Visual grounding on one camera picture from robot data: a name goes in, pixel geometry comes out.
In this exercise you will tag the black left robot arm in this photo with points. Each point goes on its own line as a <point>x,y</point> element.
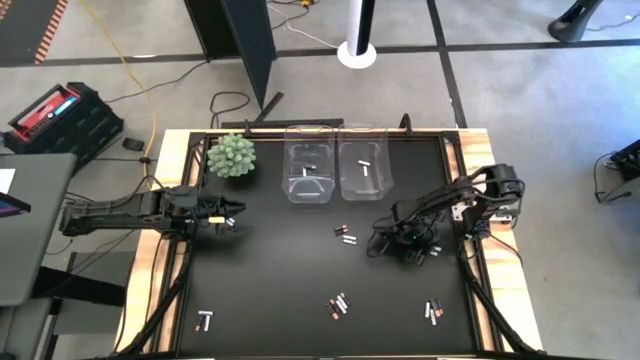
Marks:
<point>115,212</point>

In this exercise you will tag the black clamp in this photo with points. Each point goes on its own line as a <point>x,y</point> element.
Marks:
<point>246,127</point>
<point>406,125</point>

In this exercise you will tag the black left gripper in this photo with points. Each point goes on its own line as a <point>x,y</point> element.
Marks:
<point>207,207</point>

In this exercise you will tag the dark tablet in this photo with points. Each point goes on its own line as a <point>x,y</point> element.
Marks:
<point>12,206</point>

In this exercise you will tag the green artificial plant grey pot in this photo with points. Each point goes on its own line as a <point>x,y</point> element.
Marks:
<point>231,156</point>

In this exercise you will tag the red tool case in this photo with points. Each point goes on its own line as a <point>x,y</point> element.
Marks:
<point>47,107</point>

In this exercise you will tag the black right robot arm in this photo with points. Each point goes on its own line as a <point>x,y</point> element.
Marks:
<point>500,182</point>

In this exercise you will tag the grey desk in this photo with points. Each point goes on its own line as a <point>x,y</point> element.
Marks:
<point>35,240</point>

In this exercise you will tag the black partition panel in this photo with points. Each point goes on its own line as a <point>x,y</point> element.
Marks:
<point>240,40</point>

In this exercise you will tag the black equipment box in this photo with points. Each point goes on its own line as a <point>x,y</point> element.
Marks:
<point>629,162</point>

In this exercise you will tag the black chair base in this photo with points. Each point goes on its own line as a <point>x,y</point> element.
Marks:
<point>572,25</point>

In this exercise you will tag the white paper sheet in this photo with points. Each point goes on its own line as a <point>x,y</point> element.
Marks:
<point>5,181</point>

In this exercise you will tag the yellow tape tag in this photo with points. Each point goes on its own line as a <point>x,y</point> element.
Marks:
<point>216,219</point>

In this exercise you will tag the white pole with round base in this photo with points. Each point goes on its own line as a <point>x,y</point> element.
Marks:
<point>356,55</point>

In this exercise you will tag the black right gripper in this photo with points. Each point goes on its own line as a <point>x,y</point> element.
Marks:
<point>415,237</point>

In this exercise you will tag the black and red toolbox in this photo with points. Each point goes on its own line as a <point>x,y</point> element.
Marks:
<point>95,127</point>

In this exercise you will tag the clear plastic bin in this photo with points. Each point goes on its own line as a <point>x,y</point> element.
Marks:
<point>367,190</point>
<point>307,190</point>

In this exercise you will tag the black mat orange striped edge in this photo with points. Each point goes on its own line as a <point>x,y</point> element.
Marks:
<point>25,30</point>

